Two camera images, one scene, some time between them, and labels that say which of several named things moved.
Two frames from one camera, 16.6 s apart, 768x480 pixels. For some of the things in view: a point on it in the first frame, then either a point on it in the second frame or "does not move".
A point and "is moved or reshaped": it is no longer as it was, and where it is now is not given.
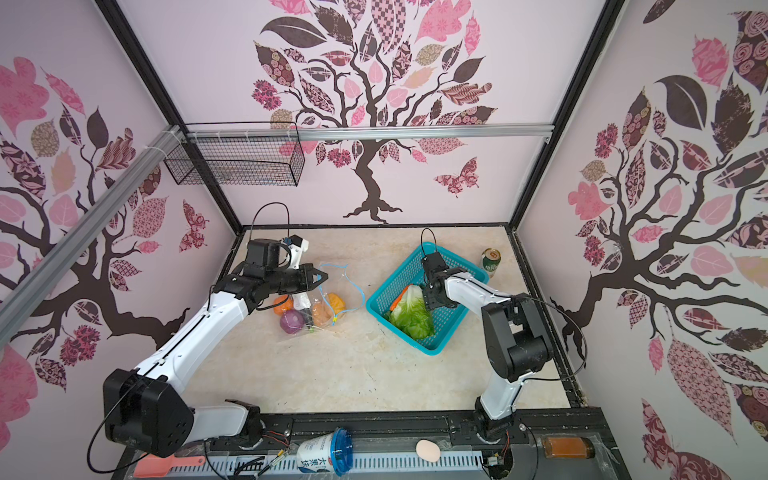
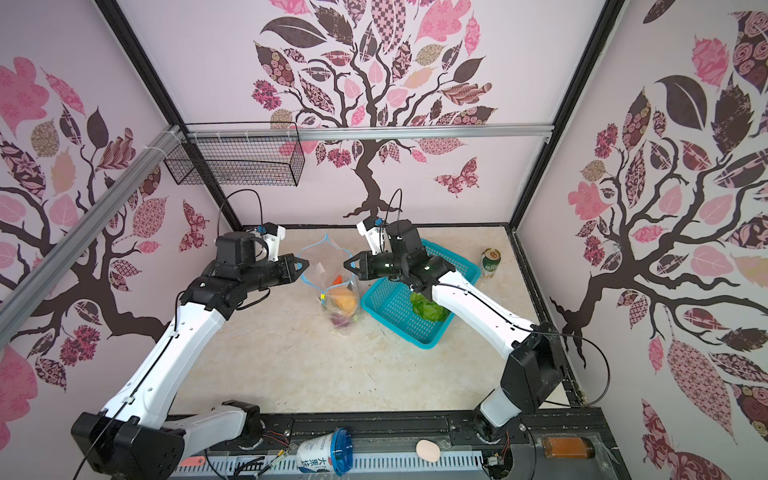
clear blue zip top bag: (335, 295) is moved or reshaped
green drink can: (490, 259) does not move
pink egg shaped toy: (428, 450) does not move
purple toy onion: (292, 321) → (339, 320)
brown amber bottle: (568, 447) does not move
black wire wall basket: (242, 154) does not move
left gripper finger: (306, 276) → (287, 269)
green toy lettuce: (412, 314) is moved or reshaped
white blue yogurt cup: (330, 452) does not move
